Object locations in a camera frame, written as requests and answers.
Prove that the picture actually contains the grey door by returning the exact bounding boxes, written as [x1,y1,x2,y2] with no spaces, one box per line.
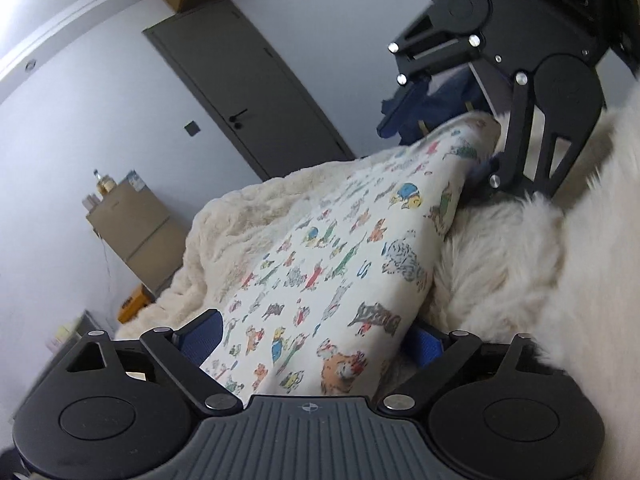
[142,0,357,184]

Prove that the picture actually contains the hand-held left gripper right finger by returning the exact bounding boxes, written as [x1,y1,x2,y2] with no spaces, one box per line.
[377,322,545,416]

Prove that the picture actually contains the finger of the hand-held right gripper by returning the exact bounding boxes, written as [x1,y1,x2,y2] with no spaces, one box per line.
[462,72,596,206]
[387,2,485,93]

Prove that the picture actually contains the stacked cardboard boxes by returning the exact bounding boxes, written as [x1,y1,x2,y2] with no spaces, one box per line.
[86,170,194,297]

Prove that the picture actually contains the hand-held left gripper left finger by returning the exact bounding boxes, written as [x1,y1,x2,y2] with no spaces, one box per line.
[65,309,246,416]

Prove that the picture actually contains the orange box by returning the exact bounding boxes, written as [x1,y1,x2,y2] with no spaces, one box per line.
[117,284,154,324]

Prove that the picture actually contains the navy bag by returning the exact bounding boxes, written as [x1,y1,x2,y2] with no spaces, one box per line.
[377,67,496,147]

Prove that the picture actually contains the cream fluffy blanket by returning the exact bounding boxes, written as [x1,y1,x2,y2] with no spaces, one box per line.
[117,107,640,480]

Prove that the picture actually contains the cartoon print cream garment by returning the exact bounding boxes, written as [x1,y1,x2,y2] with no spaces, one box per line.
[202,112,503,404]

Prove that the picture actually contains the refrigerator power cable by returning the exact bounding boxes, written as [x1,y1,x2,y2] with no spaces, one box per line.
[94,232,114,282]

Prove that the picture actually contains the grey side table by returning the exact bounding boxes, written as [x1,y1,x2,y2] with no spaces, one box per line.
[46,309,119,362]

